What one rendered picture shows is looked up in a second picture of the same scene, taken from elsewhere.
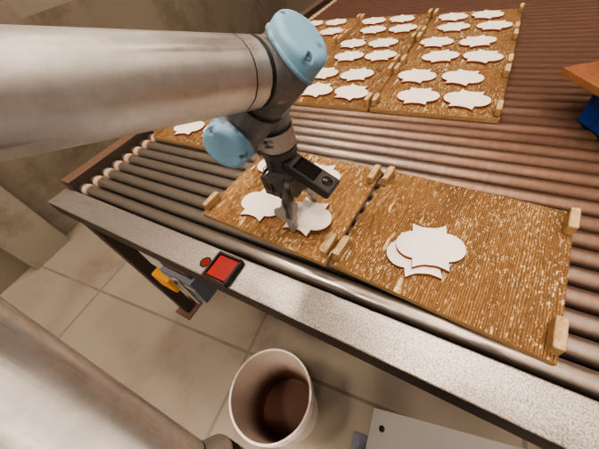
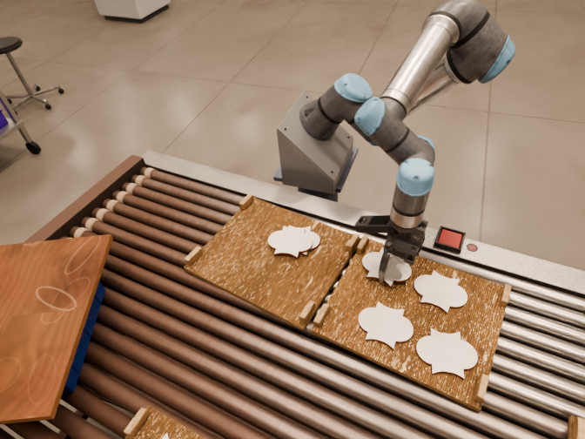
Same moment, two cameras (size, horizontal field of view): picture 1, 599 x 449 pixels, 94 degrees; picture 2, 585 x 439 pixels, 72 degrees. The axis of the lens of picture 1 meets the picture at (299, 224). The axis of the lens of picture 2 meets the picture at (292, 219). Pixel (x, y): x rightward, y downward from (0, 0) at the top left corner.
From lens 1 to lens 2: 1.24 m
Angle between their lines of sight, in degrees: 87
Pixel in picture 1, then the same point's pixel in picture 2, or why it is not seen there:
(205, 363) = not seen: hidden behind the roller
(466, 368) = (289, 199)
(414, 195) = (287, 292)
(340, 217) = (354, 273)
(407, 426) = (322, 166)
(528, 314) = (252, 212)
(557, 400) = (258, 192)
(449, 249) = (279, 237)
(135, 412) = not seen: hidden behind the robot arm
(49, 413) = not seen: hidden behind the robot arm
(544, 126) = (110, 388)
